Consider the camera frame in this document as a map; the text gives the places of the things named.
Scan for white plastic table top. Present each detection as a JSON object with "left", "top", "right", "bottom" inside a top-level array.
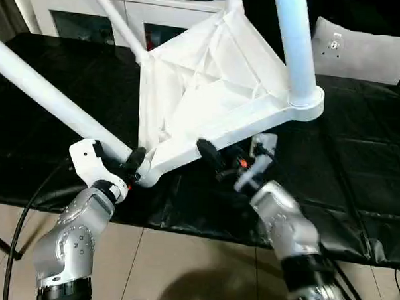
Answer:
[{"left": 133, "top": 0, "right": 329, "bottom": 196}]

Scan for white glass-door cabinet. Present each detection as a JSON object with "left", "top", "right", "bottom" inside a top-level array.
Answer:
[{"left": 23, "top": 0, "right": 227, "bottom": 54}]

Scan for grey cushion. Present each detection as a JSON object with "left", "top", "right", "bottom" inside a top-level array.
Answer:
[{"left": 310, "top": 15, "right": 400, "bottom": 86}]

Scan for grey pleated curtain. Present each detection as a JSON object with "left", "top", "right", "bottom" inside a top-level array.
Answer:
[{"left": 0, "top": 0, "right": 30, "bottom": 46}]

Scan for black furniture with yellow label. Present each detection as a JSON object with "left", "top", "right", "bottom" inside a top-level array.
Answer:
[{"left": 238, "top": 0, "right": 400, "bottom": 80}]

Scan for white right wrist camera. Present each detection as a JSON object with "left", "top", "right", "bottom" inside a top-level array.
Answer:
[{"left": 233, "top": 131, "right": 279, "bottom": 194}]

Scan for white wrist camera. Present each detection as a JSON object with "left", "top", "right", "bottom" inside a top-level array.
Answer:
[
  {"left": 66, "top": 137, "right": 132, "bottom": 204},
  {"left": 233, "top": 131, "right": 279, "bottom": 194}
]

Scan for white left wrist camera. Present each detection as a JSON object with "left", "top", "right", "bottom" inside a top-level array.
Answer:
[{"left": 66, "top": 137, "right": 132, "bottom": 204}]

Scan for black metal frame bar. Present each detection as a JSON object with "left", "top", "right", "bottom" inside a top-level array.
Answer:
[{"left": 0, "top": 226, "right": 25, "bottom": 262}]

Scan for thin floor cables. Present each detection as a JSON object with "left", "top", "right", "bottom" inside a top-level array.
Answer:
[{"left": 391, "top": 267, "right": 400, "bottom": 300}]

